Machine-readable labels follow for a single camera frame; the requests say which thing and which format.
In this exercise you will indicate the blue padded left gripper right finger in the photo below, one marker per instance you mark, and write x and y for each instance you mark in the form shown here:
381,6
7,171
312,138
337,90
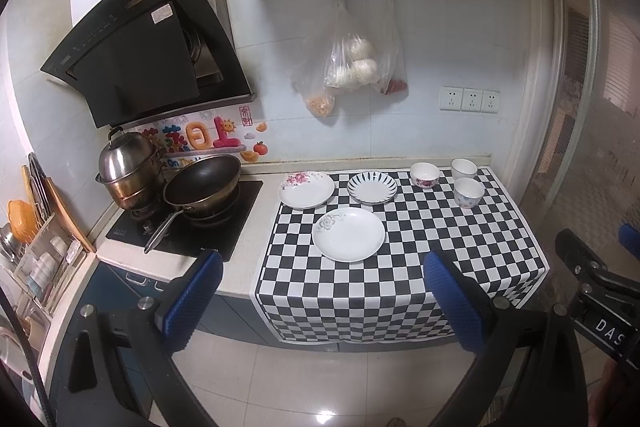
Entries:
465,305

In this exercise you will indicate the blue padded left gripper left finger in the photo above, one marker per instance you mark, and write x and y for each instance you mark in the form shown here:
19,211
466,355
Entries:
185,300

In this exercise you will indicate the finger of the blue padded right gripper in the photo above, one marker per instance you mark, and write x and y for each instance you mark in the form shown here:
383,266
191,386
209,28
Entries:
629,238

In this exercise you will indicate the white bowl blue flowers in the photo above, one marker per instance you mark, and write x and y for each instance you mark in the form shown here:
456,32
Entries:
468,192

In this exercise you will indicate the white plate grey flower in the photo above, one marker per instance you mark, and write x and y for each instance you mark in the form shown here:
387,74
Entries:
348,234

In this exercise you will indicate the white bowl red flowers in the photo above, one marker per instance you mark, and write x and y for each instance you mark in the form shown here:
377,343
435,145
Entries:
424,175

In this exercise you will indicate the white plate blue leaf pattern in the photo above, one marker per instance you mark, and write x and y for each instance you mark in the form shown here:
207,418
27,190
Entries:
372,187

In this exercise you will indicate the white plate pink flowers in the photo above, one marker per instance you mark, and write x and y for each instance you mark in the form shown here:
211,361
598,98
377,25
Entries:
306,190

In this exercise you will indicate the frosted glass sliding door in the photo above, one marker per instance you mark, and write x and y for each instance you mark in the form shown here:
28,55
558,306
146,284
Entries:
587,175

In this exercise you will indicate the black induction cooktop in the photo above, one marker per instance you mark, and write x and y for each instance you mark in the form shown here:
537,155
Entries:
186,237

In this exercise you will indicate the black frying pan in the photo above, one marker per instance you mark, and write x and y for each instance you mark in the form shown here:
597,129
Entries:
198,188

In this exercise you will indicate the black white checkered cloth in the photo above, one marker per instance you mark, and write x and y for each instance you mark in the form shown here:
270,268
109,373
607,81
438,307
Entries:
307,299

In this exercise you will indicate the stainless steel steamer pot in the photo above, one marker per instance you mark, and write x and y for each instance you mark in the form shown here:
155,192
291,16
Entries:
130,169

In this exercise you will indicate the wooden cutting board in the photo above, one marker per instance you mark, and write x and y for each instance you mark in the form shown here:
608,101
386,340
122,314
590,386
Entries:
65,216

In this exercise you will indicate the dish drying rack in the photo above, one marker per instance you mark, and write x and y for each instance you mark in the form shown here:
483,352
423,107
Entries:
42,269

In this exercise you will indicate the orange plastic basket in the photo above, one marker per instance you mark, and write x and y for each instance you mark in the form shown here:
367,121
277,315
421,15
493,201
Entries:
22,218

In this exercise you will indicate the plastic bag with red food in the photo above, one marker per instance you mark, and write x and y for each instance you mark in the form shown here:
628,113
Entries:
388,50

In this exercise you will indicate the black range hood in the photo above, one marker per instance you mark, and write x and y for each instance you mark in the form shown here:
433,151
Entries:
130,61

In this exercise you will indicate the plastic bag with orange food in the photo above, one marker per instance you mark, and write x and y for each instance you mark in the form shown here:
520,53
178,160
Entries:
309,75

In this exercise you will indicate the plastic bag with white buns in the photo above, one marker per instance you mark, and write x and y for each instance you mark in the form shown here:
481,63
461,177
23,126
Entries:
350,62

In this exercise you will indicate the colourful wall stickers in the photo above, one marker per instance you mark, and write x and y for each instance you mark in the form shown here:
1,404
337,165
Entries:
239,130

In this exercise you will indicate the white triple wall socket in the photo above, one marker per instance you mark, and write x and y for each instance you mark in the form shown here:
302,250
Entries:
468,100

